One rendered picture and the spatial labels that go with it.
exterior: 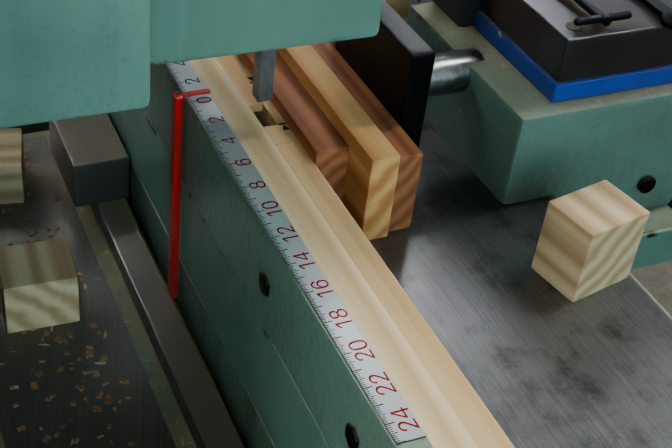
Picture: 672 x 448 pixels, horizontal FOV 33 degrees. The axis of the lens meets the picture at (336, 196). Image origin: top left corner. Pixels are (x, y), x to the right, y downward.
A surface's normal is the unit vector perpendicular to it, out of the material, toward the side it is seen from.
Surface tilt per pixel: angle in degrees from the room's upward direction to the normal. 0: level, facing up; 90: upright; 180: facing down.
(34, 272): 0
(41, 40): 90
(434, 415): 0
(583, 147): 90
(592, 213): 0
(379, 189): 90
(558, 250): 90
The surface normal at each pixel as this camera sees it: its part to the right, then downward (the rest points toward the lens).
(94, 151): 0.11, -0.79
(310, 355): -0.91, 0.17
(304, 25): 0.41, 0.58
